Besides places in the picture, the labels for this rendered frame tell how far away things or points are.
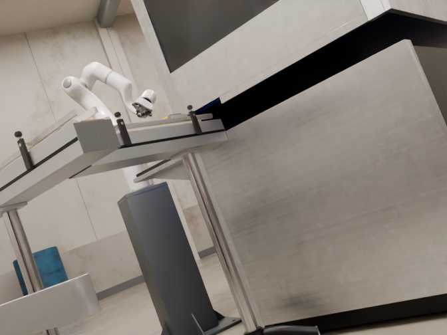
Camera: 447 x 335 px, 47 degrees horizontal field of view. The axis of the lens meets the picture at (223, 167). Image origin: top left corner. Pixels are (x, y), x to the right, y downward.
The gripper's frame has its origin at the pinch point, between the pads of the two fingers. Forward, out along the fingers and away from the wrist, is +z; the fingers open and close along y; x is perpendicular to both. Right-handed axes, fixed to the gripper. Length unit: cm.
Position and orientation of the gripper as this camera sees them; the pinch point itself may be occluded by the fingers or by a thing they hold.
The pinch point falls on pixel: (140, 112)
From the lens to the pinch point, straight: 278.9
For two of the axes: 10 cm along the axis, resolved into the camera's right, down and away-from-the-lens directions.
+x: -5.5, 7.6, 3.4
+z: -0.2, 4.0, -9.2
